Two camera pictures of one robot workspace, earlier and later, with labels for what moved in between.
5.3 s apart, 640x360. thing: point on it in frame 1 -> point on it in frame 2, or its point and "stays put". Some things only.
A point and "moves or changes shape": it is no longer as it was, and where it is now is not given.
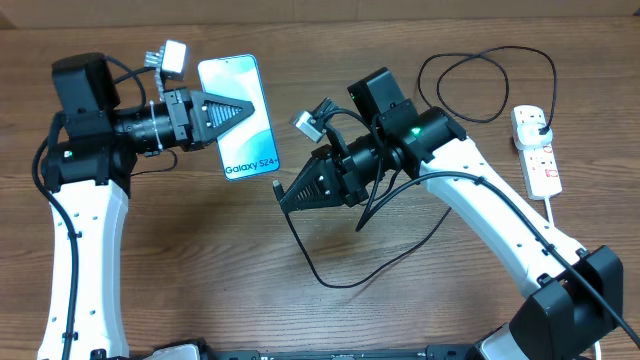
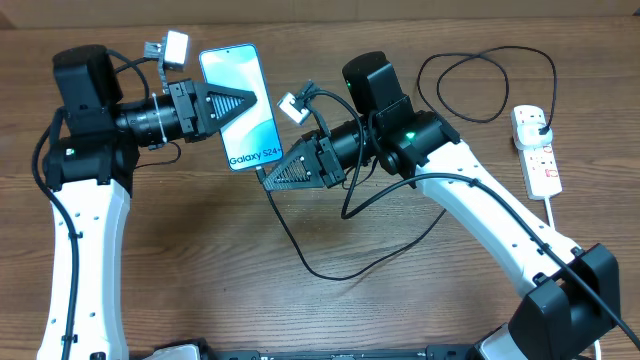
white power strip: x=541 y=175 stays put
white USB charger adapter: x=527 y=134 stays put
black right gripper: x=335 y=176 -> x=333 y=172
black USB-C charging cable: x=279 y=192 moves or changes shape
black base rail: x=197 y=350 stays put
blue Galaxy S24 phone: x=248 y=148 moves or changes shape
